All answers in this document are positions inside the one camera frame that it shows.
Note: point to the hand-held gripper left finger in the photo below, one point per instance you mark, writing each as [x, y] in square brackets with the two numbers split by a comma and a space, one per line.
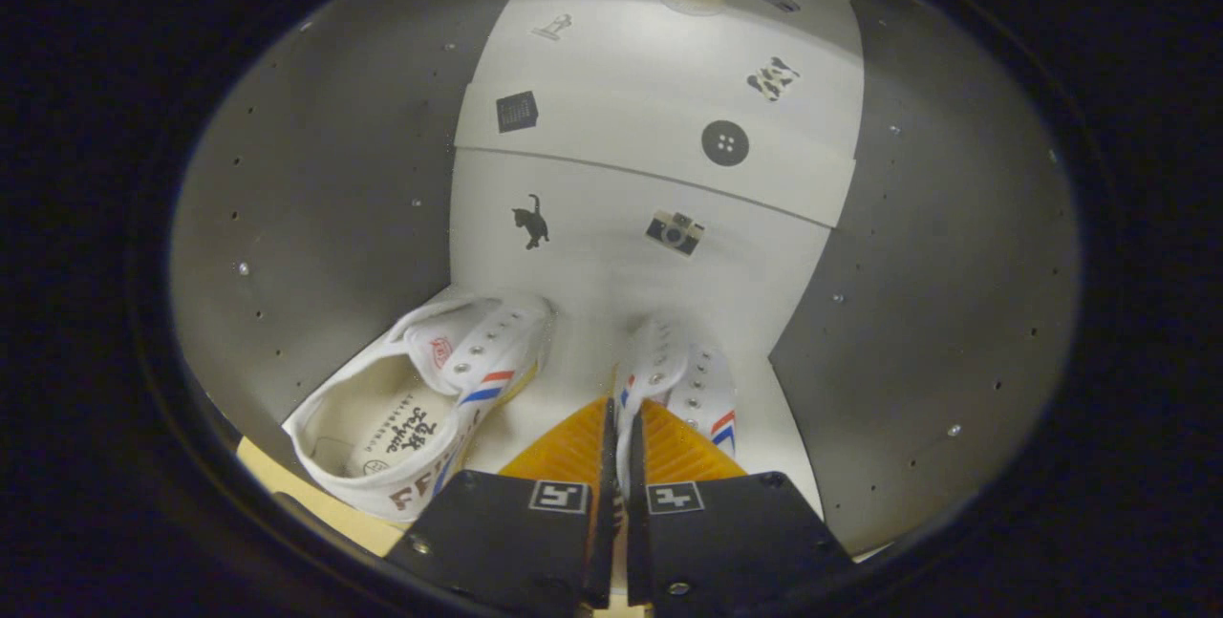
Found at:
[600, 542]

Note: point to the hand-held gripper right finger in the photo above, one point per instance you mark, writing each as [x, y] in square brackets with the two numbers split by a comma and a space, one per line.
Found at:
[638, 551]

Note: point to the white canvas shoe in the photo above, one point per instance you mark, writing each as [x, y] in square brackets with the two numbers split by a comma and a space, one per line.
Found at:
[497, 331]
[683, 370]

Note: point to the grey shoe cabinet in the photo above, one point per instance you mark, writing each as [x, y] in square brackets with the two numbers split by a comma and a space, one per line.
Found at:
[334, 217]

